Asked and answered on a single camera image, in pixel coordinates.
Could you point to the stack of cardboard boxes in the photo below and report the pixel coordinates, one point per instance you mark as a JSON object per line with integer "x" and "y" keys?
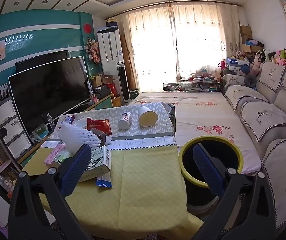
{"x": 245, "y": 33}

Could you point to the floral sheet bed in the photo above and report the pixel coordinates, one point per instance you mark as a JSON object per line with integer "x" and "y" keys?
{"x": 202, "y": 115}

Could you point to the open cardboard box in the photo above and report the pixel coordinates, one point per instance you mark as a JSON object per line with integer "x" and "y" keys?
{"x": 108, "y": 79}

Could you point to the upright black white box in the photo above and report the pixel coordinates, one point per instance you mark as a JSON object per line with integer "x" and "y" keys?
{"x": 90, "y": 88}

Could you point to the white paper cup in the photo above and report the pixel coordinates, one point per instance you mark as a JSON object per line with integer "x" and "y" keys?
{"x": 146, "y": 117}

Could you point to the pink box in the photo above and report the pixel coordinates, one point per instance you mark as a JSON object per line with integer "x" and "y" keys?
{"x": 54, "y": 155}

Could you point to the blue star printed bag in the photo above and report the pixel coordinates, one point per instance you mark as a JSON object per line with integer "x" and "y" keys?
{"x": 234, "y": 63}

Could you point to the cream sheer curtains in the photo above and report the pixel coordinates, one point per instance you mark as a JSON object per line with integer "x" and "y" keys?
{"x": 158, "y": 50}

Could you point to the white foam net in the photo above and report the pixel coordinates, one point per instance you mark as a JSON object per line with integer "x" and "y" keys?
{"x": 73, "y": 136}

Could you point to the white standing air conditioner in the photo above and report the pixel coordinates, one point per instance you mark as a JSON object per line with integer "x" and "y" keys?
{"x": 110, "y": 47}

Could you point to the white plastic bowl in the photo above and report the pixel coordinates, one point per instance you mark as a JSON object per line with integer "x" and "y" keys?
{"x": 80, "y": 123}

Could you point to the large flat television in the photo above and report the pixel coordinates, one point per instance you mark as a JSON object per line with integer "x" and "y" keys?
{"x": 50, "y": 95}

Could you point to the white black tower fan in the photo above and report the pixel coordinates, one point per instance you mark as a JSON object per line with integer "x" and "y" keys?
{"x": 123, "y": 82}

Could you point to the red snack packet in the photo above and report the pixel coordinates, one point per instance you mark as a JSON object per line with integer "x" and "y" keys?
{"x": 100, "y": 126}

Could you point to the yellow rimmed black bin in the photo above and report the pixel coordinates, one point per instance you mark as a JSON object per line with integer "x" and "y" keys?
{"x": 232, "y": 145}

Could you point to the black box with white print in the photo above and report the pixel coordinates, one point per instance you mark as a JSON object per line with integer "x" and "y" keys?
{"x": 134, "y": 93}

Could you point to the green white drink bottle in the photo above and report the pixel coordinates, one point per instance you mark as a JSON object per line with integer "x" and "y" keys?
{"x": 99, "y": 163}

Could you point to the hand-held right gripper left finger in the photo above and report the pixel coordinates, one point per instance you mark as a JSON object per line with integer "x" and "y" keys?
{"x": 76, "y": 170}

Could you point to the black neck pillow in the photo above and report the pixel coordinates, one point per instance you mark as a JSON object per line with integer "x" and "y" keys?
{"x": 250, "y": 81}

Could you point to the row of plush toys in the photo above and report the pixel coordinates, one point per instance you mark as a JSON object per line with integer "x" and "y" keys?
{"x": 282, "y": 57}

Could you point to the cluttered glass coffee table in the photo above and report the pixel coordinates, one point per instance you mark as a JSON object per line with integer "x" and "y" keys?
{"x": 192, "y": 83}

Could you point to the beige sofa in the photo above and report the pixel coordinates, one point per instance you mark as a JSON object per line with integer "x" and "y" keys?
{"x": 262, "y": 120}

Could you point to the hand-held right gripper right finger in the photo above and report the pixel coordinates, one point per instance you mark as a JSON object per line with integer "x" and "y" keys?
{"x": 206, "y": 170}

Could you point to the smaller black television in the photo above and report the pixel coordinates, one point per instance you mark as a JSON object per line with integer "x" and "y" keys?
{"x": 40, "y": 60}

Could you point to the clear water bottle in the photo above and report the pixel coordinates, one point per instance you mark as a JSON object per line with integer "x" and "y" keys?
{"x": 51, "y": 122}

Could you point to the hanging flower decoration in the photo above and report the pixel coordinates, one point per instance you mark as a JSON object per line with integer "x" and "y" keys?
{"x": 93, "y": 50}

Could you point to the blue white packet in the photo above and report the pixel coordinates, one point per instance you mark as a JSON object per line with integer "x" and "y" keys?
{"x": 105, "y": 181}

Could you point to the pink plush pig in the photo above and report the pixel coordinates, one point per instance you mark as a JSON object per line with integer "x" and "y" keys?
{"x": 255, "y": 67}

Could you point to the white pill bottle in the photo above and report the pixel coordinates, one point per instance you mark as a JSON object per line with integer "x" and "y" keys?
{"x": 125, "y": 121}

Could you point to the red round wall decoration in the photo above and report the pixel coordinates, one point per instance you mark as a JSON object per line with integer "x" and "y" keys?
{"x": 88, "y": 28}

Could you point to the white plastic drawer unit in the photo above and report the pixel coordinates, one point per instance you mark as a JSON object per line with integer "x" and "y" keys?
{"x": 8, "y": 127}

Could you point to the brown chocolate bar wrapper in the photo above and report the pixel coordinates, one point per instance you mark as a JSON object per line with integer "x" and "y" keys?
{"x": 99, "y": 133}

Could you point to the glass bowl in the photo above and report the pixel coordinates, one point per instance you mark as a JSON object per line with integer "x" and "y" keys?
{"x": 40, "y": 132}

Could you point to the small blue white box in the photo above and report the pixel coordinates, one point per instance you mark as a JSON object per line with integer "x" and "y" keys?
{"x": 66, "y": 119}

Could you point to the curtain rod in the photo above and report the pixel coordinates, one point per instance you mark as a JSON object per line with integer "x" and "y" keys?
{"x": 172, "y": 4}

